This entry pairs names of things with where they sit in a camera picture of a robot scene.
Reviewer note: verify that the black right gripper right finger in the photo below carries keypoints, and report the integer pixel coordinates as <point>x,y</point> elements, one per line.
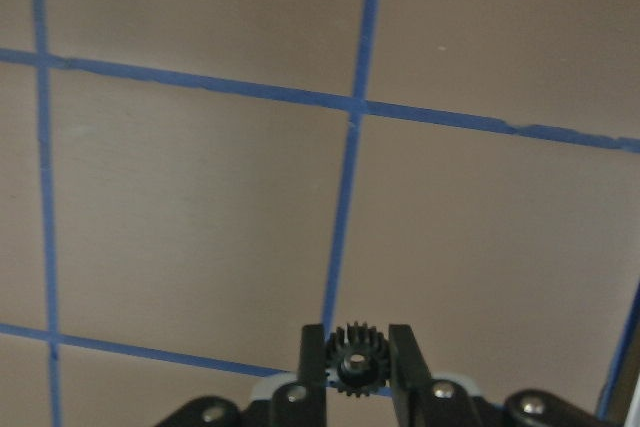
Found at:
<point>418,398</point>

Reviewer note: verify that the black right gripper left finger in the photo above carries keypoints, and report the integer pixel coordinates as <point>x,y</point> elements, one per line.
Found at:
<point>302,402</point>

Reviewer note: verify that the small black bearing gear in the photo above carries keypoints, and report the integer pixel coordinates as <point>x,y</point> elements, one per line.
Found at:
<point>357,360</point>

